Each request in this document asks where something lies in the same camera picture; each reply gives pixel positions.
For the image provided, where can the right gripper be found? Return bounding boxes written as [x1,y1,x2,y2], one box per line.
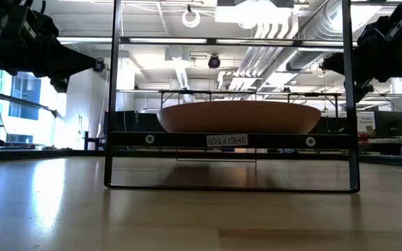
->
[321,43,402,104]

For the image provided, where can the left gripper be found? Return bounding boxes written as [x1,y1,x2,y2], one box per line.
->
[12,34,98,93]

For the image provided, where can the white shelf label sticker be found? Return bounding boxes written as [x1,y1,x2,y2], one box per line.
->
[206,133,249,148]

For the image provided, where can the black partition panel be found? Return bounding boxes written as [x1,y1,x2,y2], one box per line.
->
[308,116,348,135]
[112,110,163,132]

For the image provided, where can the blue window panes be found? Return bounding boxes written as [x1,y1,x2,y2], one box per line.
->
[8,71,43,121]

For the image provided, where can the white paper sign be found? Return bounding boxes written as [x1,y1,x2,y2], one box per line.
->
[357,111,376,134]

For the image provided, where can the small black stand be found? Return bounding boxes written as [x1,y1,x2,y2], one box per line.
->
[83,131,106,149]

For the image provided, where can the black computer monitor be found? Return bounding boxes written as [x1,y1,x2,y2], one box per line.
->
[374,110,402,137]

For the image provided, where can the black metal table frame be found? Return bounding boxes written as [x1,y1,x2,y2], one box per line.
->
[286,92,340,119]
[158,89,258,105]

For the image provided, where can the silver ceiling air duct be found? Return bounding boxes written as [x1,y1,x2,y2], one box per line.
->
[286,0,345,73]

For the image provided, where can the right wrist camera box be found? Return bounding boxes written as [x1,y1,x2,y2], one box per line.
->
[357,15,397,46]

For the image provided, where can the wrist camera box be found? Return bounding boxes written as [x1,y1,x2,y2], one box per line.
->
[19,5,59,39]
[357,15,397,46]

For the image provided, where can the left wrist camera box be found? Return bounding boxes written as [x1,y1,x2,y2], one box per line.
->
[19,5,59,39]

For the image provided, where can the white hanging ring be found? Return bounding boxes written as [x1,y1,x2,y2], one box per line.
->
[181,8,201,29]

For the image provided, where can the black metal shelf frame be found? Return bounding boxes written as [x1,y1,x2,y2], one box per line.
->
[103,0,361,194]

